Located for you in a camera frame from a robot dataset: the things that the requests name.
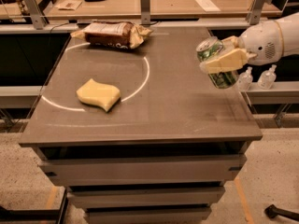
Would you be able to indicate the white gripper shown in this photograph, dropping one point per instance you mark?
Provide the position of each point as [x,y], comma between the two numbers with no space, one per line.
[261,42]

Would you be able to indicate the green soda can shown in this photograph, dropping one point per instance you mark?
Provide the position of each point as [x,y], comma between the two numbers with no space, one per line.
[209,49]

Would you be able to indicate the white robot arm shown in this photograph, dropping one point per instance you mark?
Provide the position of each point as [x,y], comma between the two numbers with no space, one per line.
[290,32]

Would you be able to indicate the clear bottle left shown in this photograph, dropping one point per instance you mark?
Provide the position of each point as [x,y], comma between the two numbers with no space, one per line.
[245,79]

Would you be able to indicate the clear bottle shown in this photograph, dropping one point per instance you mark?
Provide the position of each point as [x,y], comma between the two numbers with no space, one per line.
[267,78]
[245,79]

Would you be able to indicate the clear bottle right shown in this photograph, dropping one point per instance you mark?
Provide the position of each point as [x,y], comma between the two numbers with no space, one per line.
[267,78]

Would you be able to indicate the white paper sheet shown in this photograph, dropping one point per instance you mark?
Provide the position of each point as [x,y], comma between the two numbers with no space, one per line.
[207,5]

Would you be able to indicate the brown chip bag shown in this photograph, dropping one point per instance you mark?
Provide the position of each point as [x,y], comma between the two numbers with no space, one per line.
[119,35]

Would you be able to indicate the yellow sponge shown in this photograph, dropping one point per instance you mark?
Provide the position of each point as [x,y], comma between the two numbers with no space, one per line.
[98,94]

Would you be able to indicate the black chair base leg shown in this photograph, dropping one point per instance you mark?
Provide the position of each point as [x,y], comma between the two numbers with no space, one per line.
[272,211]

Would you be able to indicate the small paper card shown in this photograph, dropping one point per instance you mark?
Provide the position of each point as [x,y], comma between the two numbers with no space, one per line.
[69,5]

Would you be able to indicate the grey drawer cabinet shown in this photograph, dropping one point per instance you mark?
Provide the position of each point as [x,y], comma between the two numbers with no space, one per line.
[151,183]

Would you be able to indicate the metal bracket right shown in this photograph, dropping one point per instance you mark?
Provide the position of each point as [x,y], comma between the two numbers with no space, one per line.
[255,12]

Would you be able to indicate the metal bracket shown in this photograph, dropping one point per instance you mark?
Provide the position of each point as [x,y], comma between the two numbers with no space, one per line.
[255,12]
[145,11]
[36,15]

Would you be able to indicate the metal bracket centre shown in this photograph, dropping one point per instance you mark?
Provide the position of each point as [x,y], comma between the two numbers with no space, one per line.
[145,11]

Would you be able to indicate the metal bracket left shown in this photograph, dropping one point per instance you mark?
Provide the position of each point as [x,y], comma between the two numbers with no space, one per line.
[36,15]

